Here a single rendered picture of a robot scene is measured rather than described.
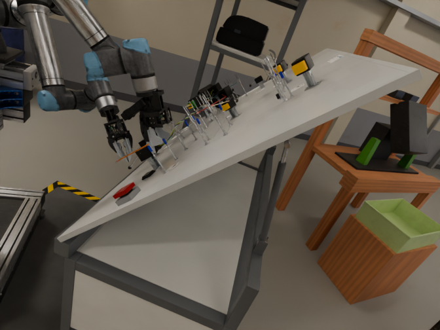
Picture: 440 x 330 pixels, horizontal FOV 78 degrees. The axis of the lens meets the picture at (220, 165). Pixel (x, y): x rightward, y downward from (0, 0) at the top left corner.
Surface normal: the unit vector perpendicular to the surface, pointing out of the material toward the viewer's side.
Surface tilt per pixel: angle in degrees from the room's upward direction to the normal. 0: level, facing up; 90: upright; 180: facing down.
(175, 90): 90
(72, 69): 90
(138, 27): 90
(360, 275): 90
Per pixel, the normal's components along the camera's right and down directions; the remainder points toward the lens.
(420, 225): -0.86, -0.03
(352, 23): 0.22, 0.53
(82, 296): -0.21, 0.41
